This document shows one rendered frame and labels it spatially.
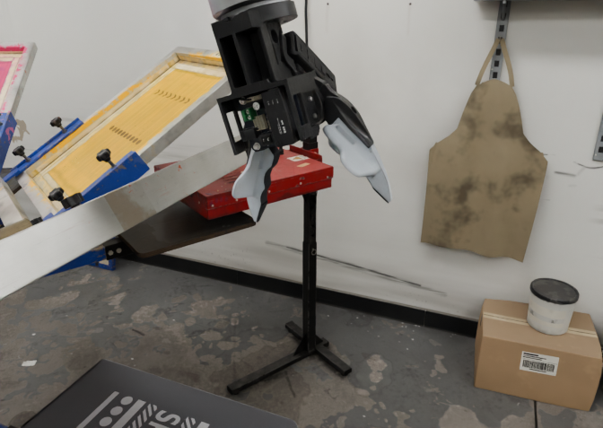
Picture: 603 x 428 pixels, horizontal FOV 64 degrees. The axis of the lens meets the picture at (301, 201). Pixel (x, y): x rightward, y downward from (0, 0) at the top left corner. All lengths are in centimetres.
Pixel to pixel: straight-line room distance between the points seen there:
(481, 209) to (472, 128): 41
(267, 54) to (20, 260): 25
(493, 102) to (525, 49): 26
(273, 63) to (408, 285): 249
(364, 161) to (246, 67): 13
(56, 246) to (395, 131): 223
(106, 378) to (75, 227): 77
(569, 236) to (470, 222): 45
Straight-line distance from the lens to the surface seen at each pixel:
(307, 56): 49
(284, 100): 41
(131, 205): 48
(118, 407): 111
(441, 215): 256
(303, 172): 188
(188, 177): 55
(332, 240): 285
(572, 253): 270
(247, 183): 49
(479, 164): 249
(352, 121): 46
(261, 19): 43
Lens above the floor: 168
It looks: 21 degrees down
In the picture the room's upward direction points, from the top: straight up
